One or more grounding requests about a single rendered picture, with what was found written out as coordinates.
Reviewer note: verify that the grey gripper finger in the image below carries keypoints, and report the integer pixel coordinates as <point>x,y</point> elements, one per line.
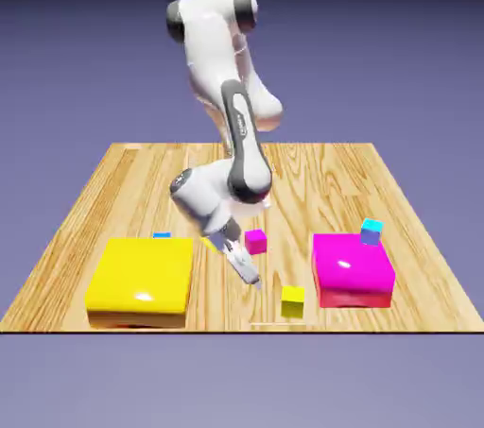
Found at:
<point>258,283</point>

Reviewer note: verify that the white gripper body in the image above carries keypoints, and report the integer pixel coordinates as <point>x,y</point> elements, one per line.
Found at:
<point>242,261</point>

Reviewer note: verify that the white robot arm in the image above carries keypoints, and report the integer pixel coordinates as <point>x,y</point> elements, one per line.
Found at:
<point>211,57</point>

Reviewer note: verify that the small magenta cube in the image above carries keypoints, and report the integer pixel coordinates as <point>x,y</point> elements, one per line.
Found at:
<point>255,241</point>

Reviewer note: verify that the small yellow cube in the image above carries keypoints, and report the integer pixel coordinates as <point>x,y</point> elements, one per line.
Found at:
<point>208,243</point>
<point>292,301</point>

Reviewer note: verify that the small blue cube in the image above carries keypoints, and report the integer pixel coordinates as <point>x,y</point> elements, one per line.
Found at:
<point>162,235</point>

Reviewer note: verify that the small cyan cube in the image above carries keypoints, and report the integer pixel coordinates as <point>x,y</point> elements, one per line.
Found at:
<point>371,231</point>

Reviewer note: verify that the large magenta box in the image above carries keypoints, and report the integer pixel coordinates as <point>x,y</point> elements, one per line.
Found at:
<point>351,269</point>

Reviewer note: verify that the large yellow box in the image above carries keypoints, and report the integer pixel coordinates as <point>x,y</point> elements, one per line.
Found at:
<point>140,277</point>

